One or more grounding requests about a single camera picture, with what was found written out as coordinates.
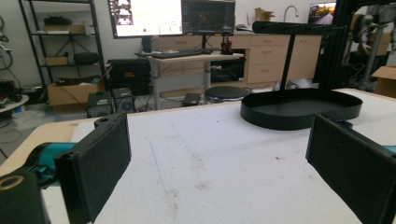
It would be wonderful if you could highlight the black aluminium frame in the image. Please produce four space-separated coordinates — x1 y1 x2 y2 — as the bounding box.
320 0 396 91

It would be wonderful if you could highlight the round black stool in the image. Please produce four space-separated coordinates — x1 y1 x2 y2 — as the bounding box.
204 86 250 103

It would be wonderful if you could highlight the wooden standing desk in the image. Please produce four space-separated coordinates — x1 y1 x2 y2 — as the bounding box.
134 51 245 110

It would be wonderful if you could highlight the flat black device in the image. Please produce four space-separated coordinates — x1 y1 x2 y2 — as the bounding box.
181 92 202 107

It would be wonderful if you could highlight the curved metal faucet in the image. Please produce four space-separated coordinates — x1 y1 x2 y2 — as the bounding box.
283 5 301 22

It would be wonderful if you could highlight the monitor with dark screen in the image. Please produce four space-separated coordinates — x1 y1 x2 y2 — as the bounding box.
181 0 236 36

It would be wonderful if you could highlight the wooden cabinet with drawers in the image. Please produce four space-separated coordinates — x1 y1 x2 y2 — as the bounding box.
155 33 323 90

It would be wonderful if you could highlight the monitor with white screen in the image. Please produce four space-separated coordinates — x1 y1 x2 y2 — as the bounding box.
107 0 184 40

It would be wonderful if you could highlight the small open cardboard box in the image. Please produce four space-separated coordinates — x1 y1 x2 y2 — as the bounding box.
254 7 276 22

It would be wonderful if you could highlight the small screen with colourful picture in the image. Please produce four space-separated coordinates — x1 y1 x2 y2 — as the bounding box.
307 2 337 26

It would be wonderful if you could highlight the black equipment case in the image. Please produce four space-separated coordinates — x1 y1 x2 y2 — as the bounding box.
106 59 152 96

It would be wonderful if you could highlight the black metal shelf rack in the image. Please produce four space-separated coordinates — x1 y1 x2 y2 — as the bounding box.
18 0 106 94

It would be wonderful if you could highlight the large open cardboard box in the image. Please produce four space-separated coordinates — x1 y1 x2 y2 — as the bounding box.
47 77 106 108

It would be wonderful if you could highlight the black keyboard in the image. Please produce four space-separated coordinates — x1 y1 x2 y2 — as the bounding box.
150 49 204 60

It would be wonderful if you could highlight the closed cardboard box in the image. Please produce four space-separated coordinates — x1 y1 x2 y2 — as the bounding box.
372 65 396 99

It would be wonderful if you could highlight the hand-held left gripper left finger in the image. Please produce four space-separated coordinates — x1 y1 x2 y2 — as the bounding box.
54 112 132 224

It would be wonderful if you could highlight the red and black figure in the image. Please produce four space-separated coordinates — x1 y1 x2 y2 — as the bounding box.
220 34 234 56

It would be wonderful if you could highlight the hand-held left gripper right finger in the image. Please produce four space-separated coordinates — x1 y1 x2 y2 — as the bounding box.
305 114 396 224

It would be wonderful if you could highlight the round white side table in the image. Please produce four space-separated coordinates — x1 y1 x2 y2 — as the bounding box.
0 94 30 115

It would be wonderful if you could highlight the white foam mat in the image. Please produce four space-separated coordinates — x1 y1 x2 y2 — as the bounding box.
41 88 396 224

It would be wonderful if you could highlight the black stand with oval tray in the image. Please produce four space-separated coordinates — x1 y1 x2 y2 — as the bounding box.
240 21 363 131

